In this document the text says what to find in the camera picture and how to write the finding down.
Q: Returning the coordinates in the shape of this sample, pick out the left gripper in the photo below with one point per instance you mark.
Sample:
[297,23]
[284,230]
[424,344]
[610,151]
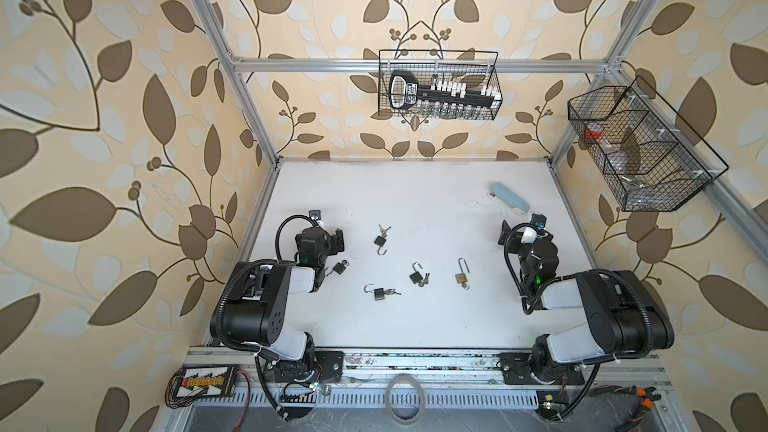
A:
[335,243]

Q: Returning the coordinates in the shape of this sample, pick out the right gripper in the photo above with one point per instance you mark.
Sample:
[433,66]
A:
[509,234]

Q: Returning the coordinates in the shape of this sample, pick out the brass padlock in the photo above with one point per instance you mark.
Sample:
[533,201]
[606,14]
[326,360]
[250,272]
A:
[462,277]

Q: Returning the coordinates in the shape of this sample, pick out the black padlock with keys middle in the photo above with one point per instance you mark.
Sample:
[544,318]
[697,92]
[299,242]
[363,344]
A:
[419,277]

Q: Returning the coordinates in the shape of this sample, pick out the black padlock with keys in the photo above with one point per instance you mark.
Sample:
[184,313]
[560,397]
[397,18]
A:
[379,293]
[381,240]
[419,277]

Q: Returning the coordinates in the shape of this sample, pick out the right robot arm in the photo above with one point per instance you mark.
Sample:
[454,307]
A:
[622,319]

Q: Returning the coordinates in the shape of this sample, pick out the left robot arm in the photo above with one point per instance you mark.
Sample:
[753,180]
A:
[251,313]

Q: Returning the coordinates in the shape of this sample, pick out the black padlock left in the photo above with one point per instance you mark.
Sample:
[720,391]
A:
[338,268]

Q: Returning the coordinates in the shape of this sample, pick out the black padlock with keys top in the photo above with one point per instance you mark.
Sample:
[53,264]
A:
[381,240]

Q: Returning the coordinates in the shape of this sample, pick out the light blue stapler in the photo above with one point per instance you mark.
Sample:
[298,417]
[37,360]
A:
[508,199]

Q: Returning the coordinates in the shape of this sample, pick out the black padlock with keys bottom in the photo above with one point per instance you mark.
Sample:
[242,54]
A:
[379,293]

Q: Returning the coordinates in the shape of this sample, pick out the red cap in basket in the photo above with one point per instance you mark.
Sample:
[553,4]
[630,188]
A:
[592,132]

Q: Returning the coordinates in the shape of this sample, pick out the black tool rack in basket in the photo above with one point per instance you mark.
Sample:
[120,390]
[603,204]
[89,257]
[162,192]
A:
[405,91]

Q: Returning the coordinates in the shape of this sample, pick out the right wire basket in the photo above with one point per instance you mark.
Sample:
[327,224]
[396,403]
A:
[651,156]

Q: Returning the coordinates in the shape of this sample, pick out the wire basket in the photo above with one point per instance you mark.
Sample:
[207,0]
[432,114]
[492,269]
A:
[651,156]
[475,68]

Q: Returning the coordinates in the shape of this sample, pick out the orange handled pliers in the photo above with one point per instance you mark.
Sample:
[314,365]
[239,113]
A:
[645,400]

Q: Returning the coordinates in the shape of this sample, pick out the terminal board with wires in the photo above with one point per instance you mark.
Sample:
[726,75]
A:
[192,383]

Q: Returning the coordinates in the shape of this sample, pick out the back wire basket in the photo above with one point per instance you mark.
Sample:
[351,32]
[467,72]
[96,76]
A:
[475,68]

